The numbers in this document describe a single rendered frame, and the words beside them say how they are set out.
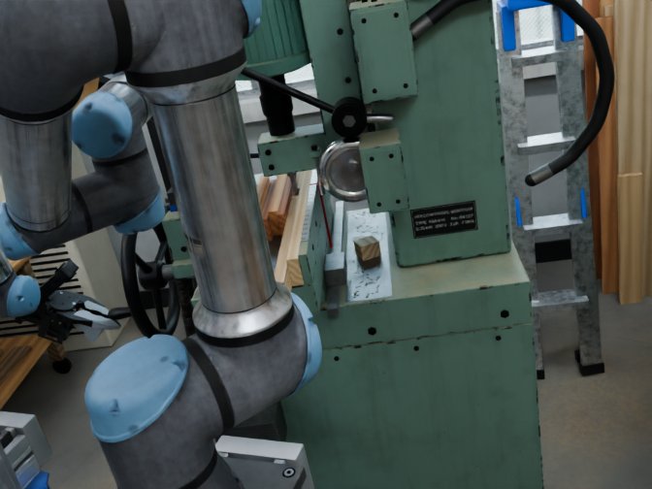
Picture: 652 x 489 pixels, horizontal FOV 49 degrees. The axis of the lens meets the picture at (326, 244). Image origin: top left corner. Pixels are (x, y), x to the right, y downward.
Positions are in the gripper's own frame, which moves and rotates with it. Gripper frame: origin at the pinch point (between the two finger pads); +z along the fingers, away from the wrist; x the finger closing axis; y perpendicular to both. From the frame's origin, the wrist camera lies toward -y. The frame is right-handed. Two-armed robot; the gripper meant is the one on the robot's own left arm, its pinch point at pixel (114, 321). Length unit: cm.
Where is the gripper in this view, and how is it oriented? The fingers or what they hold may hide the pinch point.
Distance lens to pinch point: 152.0
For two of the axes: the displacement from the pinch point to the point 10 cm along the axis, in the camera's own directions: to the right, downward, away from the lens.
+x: -1.2, 4.0, -9.1
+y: -3.1, 8.5, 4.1
